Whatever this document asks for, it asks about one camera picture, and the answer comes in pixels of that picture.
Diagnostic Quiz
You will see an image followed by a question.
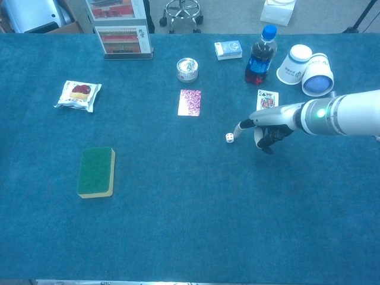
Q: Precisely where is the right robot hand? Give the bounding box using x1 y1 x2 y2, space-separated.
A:
232 102 304 156

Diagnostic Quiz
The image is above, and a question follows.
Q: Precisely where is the king of clubs card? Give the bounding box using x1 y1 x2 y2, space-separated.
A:
256 89 280 112

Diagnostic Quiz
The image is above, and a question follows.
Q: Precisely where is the white paper cup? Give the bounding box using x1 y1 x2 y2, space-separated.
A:
276 44 313 86
301 52 335 97

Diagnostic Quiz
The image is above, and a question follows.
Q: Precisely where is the cola bottle blue cap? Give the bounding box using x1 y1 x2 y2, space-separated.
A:
244 24 278 86

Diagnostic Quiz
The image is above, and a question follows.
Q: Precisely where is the blue white card box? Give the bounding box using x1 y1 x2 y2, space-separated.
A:
214 40 243 61

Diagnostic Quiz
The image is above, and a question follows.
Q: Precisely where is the face-down purple playing card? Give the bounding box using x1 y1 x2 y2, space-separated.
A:
177 88 202 117

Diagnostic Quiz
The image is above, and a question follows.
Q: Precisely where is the small silver tin can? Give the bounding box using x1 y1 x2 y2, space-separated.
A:
176 57 199 83

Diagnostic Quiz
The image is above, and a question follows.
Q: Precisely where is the white box on floor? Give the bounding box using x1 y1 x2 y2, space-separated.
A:
259 0 297 27

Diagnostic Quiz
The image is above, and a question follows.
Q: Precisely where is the teal table cloth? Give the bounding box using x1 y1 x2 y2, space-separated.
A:
0 32 380 281

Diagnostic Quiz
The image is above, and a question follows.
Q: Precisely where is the black tripod stand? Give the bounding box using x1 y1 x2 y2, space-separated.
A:
341 0 380 33

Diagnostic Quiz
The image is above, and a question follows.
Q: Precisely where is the metal stool base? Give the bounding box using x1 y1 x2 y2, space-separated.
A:
159 0 204 34

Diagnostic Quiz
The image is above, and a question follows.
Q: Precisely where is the photo display stand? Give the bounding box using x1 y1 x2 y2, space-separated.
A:
85 0 155 61

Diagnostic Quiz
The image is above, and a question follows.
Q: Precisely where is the green yellow sponge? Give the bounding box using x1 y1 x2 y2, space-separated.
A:
77 147 116 199

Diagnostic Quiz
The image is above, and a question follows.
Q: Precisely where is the white snack packet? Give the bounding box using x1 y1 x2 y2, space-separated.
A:
53 80 103 113

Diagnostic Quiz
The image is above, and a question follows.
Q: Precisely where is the brown cardboard box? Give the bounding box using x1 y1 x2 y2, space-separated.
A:
44 0 84 34

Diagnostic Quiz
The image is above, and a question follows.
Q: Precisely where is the white plastic case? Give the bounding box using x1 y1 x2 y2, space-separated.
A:
0 0 75 34

